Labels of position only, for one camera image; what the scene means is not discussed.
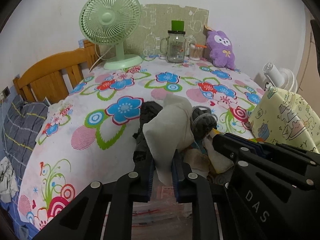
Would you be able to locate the clear plastic package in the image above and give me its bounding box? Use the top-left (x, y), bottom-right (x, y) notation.
top-left (131, 184), bottom-right (193, 239)

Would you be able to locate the purple plush bunny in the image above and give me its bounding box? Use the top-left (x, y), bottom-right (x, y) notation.
top-left (206, 30), bottom-right (235, 70)

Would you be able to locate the white yellow soft item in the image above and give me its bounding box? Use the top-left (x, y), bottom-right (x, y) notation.
top-left (182, 129), bottom-right (234, 178)

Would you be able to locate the green patterned wall sheet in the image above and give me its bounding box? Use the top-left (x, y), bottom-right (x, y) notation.
top-left (124, 4), bottom-right (209, 56)

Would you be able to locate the cotton swab jar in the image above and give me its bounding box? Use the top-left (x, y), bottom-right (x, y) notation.
top-left (189, 43), bottom-right (207, 61)

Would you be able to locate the green cup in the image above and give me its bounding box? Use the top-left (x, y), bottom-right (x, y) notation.
top-left (171, 20), bottom-right (184, 31)

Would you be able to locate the glass mason jar mug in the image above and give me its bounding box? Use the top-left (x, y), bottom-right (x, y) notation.
top-left (160, 30), bottom-right (185, 63)

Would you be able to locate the green desk fan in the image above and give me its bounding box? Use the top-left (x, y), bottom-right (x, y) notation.
top-left (79, 0), bottom-right (143, 70)

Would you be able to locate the white standing fan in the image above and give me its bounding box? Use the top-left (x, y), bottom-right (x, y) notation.
top-left (263, 62), bottom-right (298, 93)

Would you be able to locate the floral tablecloth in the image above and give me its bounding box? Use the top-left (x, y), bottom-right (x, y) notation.
top-left (17, 57), bottom-right (264, 230)

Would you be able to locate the white cloth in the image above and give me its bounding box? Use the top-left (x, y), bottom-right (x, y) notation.
top-left (143, 94), bottom-right (194, 185)

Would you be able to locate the yellow fabric storage basket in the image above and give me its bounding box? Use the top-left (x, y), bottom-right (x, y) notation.
top-left (248, 87), bottom-right (319, 153)

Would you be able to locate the grey plaid bedding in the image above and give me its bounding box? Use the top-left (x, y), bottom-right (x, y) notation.
top-left (1, 95), bottom-right (49, 179)

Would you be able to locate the wooden bed headboard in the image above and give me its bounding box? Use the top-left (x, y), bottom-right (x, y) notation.
top-left (12, 40), bottom-right (98, 103)

